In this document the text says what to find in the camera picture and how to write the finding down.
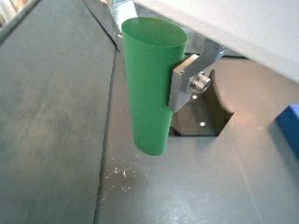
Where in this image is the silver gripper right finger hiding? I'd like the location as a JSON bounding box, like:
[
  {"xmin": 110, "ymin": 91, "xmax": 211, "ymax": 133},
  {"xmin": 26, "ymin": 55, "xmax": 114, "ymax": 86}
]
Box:
[{"xmin": 168, "ymin": 38, "xmax": 225, "ymax": 112}]

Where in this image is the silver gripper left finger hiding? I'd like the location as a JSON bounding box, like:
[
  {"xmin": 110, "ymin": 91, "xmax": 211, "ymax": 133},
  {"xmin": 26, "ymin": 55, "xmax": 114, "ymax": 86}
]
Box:
[{"xmin": 108, "ymin": 0, "xmax": 136, "ymax": 34}]

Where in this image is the green oval rod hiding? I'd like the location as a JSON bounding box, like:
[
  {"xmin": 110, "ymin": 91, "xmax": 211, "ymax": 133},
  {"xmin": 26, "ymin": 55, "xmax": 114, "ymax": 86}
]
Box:
[{"xmin": 121, "ymin": 17, "xmax": 187, "ymax": 156}]

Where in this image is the blue shape-sorting board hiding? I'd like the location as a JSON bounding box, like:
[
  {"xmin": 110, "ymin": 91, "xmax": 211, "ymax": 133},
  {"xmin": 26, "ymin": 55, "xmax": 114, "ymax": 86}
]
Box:
[{"xmin": 275, "ymin": 104, "xmax": 299, "ymax": 158}]

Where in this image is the black curved holder bracket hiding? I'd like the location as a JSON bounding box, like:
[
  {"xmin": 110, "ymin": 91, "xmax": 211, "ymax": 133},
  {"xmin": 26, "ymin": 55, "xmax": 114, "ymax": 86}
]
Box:
[{"xmin": 169, "ymin": 70, "xmax": 233, "ymax": 137}]

